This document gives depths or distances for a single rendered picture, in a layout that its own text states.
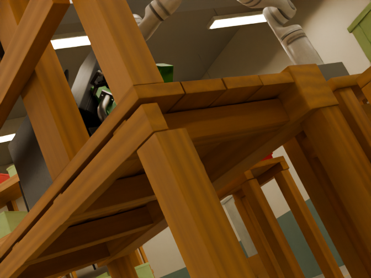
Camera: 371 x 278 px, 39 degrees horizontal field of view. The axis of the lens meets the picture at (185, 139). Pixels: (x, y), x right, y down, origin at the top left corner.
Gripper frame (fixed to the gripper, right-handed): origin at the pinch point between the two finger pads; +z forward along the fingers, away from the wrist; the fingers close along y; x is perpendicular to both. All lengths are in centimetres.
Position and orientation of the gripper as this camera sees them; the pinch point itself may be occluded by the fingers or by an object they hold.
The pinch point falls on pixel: (106, 99)
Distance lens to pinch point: 194.1
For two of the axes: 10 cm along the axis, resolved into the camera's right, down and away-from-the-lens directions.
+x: -1.7, 6.0, -7.8
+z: -4.0, 6.9, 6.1
